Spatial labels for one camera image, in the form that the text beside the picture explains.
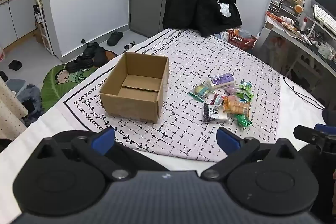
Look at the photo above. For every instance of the cream dotted tablecloth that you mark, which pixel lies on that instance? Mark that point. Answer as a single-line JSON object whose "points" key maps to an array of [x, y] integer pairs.
{"points": [[10, 108]]}

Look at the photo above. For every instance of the light blue floor mat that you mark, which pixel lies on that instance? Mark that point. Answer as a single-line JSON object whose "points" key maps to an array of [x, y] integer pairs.
{"points": [[15, 85]]}

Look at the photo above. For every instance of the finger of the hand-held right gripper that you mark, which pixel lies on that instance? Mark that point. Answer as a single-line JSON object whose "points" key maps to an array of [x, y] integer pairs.
{"points": [[307, 132]]}

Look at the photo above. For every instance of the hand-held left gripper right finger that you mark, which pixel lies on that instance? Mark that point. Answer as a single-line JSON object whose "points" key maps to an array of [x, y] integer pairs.
{"points": [[228, 140]]}

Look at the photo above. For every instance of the lilac snack packet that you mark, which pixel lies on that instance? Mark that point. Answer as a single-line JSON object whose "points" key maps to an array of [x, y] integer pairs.
{"points": [[230, 89]]}

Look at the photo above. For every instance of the white desk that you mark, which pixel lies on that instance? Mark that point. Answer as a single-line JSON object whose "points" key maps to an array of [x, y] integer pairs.
{"points": [[266, 35]]}

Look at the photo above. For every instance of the black slipper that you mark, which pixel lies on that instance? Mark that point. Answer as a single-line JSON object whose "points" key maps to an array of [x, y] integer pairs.
{"points": [[15, 64], [115, 38]]}

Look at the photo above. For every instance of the blue fluffy rug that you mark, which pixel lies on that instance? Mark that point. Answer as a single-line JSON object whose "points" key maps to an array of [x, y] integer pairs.
{"points": [[30, 98]]}

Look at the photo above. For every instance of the green leaf cartoon rug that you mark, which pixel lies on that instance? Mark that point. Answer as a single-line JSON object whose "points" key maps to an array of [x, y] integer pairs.
{"points": [[57, 87]]}

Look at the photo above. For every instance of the pink white tube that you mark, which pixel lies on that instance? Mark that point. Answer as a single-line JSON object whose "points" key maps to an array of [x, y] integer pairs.
{"points": [[286, 21]]}

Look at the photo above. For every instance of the black chunky shoe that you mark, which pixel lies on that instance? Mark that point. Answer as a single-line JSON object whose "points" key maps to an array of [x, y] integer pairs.
{"points": [[90, 50], [78, 64]]}

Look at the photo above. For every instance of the grey drawer organiser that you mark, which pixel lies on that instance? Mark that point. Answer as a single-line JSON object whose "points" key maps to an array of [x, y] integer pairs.
{"points": [[278, 2]]}

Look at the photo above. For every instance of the white keyboard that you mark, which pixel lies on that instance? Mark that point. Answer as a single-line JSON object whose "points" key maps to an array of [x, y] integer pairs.
{"points": [[324, 15]]}

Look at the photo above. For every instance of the yellow teal round snack packet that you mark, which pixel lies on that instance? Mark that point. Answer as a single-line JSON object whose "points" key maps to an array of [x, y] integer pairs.
{"points": [[202, 91]]}

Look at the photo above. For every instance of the red plastic basket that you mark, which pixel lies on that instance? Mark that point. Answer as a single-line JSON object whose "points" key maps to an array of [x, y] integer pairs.
{"points": [[241, 43]]}

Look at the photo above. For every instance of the white kitchen cabinet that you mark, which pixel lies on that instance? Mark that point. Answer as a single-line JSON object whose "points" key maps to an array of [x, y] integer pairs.
{"points": [[18, 16]]}

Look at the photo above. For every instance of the black clog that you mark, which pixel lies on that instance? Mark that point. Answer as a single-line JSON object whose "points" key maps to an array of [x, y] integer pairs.
{"points": [[99, 56]]}

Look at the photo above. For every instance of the black white printed blanket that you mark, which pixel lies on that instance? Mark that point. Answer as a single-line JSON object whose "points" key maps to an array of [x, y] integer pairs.
{"points": [[199, 56]]}

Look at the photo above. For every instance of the black spray bottle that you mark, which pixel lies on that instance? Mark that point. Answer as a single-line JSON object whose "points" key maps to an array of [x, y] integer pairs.
{"points": [[38, 15]]}

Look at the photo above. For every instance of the red striped snack packet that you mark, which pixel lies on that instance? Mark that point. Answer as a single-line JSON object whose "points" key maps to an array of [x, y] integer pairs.
{"points": [[217, 100]]}

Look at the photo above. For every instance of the white blue bag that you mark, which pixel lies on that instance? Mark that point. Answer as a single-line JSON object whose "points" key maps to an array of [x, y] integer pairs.
{"points": [[222, 36]]}

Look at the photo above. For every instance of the black white snack packet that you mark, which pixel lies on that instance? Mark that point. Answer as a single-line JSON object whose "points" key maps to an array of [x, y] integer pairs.
{"points": [[214, 112]]}

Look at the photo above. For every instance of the green snack packet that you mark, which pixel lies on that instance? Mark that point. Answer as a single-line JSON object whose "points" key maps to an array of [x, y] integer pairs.
{"points": [[245, 96], [246, 85], [242, 120]]}

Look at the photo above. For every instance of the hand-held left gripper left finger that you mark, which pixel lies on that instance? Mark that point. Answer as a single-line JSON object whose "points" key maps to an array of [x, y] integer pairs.
{"points": [[103, 138]]}

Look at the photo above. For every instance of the grey sneaker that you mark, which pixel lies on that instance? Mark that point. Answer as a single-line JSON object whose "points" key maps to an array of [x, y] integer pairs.
{"points": [[130, 47]]}

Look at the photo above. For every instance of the white bottle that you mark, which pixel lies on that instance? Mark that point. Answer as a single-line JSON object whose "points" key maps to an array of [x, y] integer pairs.
{"points": [[303, 22]]}

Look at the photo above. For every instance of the white narrow rack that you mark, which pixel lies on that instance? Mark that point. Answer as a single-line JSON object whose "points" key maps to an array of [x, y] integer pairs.
{"points": [[47, 37]]}

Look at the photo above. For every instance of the orange cracker packet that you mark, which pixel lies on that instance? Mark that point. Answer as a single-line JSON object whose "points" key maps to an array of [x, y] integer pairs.
{"points": [[235, 107]]}

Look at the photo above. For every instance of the brown cardboard box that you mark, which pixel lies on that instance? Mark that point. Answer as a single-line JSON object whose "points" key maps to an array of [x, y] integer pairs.
{"points": [[131, 106]]}

